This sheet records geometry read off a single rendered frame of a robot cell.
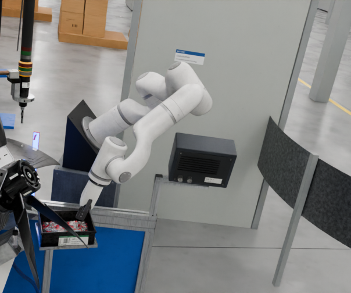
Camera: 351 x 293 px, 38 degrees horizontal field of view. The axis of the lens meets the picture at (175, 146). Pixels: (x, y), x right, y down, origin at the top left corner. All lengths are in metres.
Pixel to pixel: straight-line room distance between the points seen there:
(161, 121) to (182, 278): 1.80
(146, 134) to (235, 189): 2.25
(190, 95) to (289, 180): 1.70
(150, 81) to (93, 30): 7.11
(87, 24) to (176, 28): 5.93
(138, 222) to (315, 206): 1.31
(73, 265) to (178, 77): 1.03
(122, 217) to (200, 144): 0.49
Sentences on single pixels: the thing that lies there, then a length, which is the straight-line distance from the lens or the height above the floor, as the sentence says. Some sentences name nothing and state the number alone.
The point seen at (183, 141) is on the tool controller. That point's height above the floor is 1.24.
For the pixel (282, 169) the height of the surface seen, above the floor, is 0.72.
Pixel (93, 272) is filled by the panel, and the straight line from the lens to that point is 2.49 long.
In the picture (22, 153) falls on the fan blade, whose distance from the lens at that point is 1.98.
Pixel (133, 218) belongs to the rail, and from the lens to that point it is 2.31.
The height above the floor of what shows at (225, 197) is 0.24.
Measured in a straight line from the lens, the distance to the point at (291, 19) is 3.61.
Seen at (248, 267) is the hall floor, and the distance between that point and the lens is 3.69.
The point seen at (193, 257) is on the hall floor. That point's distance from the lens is 3.64.
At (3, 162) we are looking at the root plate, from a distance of 1.76.
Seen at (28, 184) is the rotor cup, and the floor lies 1.22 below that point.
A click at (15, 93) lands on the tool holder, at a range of 1.71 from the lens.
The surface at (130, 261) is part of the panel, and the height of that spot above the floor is 0.60.
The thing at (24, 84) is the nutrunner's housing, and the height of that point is 1.50.
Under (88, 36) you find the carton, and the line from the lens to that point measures 9.26.
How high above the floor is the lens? 2.02
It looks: 22 degrees down
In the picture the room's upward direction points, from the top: 11 degrees clockwise
